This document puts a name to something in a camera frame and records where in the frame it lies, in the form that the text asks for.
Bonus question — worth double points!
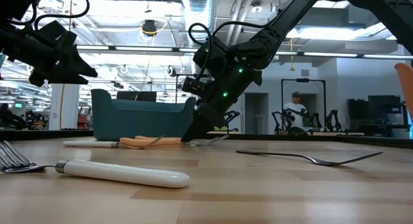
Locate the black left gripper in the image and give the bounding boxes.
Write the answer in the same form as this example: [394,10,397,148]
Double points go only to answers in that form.
[0,19,98,88]

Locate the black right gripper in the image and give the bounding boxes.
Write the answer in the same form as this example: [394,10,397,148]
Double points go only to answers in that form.
[181,68,262,143]

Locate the orange-handled fork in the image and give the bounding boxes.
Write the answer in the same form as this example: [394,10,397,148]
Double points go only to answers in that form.
[134,134,182,140]
[119,135,229,148]

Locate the all-metal fork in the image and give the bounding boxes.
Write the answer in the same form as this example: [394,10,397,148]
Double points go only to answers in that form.
[235,148,384,167]

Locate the white pillar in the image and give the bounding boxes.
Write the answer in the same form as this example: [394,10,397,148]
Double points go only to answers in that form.
[48,83,81,130]

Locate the dark teal plastic bin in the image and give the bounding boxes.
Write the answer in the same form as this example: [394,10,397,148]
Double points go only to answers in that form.
[90,88,197,141]

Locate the black monitor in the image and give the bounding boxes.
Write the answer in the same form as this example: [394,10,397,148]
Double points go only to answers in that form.
[367,94,404,117]
[116,90,158,103]

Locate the long LED light bar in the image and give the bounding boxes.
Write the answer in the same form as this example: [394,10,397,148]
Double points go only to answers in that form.
[76,45,413,61]

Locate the person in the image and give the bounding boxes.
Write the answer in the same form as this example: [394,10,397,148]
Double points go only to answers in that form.
[283,90,311,130]

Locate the orange plastic bin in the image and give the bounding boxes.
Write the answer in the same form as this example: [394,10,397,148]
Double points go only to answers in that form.
[394,62,413,121]

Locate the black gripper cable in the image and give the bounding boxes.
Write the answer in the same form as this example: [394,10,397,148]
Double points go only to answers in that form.
[32,0,90,26]

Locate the white-handled fork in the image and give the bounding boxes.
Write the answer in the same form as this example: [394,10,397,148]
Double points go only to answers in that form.
[63,136,164,150]
[0,139,190,189]

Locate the black station frame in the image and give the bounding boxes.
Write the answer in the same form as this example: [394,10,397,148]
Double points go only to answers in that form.
[280,77,327,134]

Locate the silver ventilation duct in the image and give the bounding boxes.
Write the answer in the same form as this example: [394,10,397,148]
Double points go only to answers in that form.
[179,0,216,73]

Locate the black metal table frame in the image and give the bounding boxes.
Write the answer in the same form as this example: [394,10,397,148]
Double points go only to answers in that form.
[0,129,413,150]

